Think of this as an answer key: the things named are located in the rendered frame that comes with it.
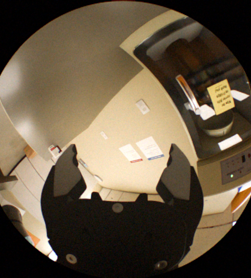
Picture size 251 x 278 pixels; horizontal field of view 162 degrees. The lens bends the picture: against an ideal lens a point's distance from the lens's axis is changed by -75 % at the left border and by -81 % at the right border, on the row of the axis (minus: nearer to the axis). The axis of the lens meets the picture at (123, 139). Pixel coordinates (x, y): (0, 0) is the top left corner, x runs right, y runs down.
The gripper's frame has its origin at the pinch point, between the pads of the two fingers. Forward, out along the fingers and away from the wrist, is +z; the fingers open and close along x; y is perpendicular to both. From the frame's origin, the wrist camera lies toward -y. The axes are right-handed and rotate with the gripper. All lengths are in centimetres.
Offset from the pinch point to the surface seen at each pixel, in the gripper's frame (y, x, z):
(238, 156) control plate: 4.7, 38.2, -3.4
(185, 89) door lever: -8.3, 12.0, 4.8
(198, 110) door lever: -4.7, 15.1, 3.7
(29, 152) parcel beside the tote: 79, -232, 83
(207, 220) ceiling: 105, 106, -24
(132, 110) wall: 8, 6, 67
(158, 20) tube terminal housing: -30.0, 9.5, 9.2
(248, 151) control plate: 1.2, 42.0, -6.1
